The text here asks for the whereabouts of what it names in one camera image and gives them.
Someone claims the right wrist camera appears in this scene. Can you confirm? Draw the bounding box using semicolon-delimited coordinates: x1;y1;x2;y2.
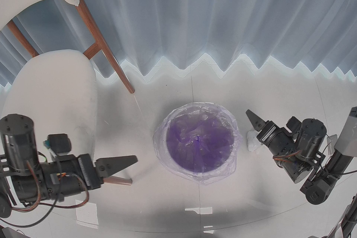
287;116;302;134

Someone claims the pale blue curtain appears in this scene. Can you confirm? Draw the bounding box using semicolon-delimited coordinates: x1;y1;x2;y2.
0;0;357;87

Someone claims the purple plastic bag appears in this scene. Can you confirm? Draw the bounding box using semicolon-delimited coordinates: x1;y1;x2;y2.
153;102;237;186

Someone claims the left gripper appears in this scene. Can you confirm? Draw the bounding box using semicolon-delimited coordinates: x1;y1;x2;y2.
10;154;104;204

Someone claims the white paper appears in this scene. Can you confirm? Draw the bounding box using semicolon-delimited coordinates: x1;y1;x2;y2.
246;131;264;152

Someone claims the white trash bin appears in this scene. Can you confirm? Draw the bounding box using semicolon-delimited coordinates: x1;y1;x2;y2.
165;111;236;179

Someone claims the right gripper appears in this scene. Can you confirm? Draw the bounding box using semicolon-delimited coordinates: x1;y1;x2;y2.
256;120;300;160

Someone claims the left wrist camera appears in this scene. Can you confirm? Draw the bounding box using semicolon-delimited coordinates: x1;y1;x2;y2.
43;134;80;162

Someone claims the white cushioned wooden chair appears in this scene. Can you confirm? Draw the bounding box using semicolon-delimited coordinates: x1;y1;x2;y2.
0;0;136;186

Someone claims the black cable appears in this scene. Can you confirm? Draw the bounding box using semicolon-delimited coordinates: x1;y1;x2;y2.
0;202;56;227

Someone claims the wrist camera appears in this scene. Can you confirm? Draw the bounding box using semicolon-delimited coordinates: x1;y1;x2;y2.
43;134;80;162
287;116;302;134

